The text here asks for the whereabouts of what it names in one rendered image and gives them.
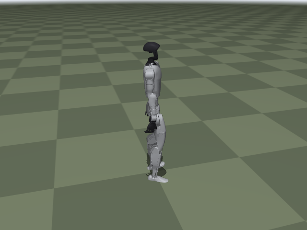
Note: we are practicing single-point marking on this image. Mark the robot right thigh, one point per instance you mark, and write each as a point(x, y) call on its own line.
point(160, 132)

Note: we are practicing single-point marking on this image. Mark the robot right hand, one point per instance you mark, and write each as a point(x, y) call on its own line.
point(151, 126)

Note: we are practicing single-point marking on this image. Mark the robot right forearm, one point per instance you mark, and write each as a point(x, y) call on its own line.
point(152, 107)

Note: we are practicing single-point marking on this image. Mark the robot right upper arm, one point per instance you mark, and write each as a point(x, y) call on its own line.
point(149, 77)

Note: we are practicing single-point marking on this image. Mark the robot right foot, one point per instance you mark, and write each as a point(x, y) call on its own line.
point(158, 179)

